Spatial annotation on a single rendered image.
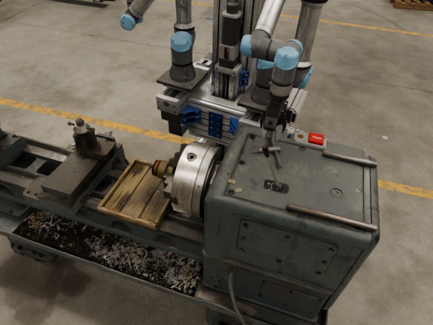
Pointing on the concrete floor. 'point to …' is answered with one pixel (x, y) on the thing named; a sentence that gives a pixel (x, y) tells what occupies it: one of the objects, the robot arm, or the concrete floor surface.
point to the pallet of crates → (413, 4)
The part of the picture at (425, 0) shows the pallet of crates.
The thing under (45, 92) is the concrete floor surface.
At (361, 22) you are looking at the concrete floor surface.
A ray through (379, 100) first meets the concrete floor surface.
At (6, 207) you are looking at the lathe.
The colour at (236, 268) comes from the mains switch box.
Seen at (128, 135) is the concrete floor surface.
